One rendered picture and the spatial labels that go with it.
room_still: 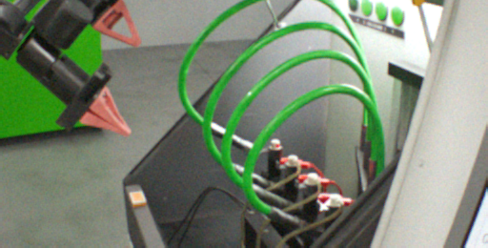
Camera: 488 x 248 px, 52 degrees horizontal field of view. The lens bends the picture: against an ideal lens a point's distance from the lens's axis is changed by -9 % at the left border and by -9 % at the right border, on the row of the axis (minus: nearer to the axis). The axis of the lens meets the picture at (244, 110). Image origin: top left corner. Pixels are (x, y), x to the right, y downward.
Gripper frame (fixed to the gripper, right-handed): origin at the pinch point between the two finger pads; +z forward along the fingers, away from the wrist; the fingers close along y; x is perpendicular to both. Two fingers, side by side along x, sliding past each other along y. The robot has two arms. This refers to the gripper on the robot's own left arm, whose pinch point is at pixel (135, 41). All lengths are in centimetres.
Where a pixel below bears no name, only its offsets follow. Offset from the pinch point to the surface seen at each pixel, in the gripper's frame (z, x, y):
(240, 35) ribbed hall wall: 49, -106, 671
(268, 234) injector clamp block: 42.8, 9.1, 4.8
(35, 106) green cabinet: -47, 90, 318
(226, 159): 23.1, 3.3, -14.0
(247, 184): 26.2, 3.5, -21.4
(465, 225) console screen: 42, -11, -44
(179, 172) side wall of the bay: 26.9, 15.6, 37.8
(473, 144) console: 37, -18, -42
